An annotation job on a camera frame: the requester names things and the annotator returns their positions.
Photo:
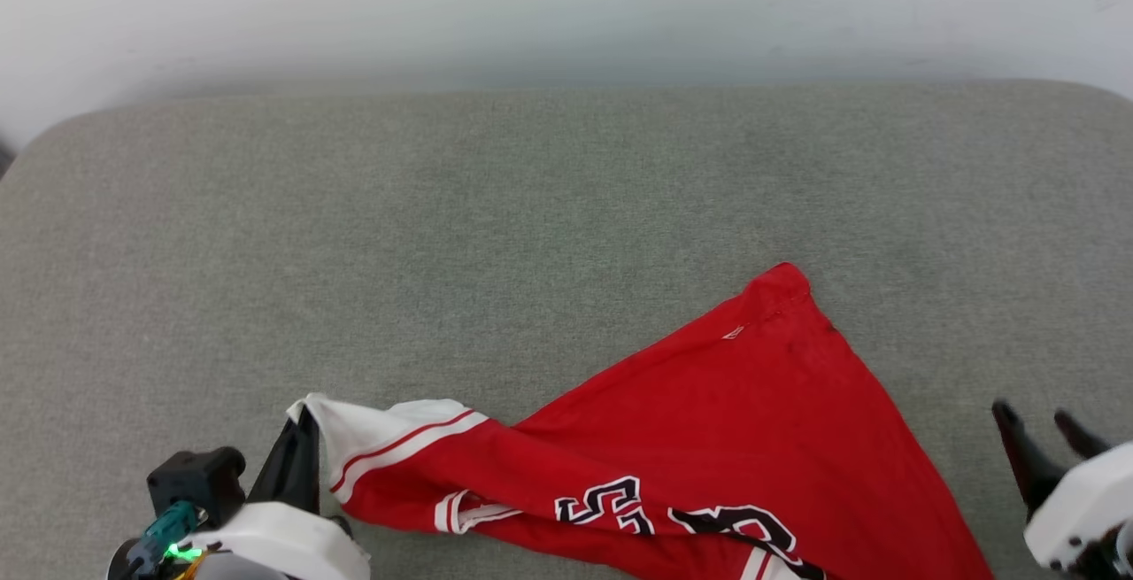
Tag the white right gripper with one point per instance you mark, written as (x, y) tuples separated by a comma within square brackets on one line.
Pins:
[(1084, 500)]

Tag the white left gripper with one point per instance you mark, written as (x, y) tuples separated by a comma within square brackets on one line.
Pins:
[(283, 536)]

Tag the red white basketball jersey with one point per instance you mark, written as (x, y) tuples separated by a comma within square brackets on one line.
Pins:
[(752, 421)]

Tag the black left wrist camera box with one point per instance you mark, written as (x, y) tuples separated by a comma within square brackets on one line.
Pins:
[(195, 478)]

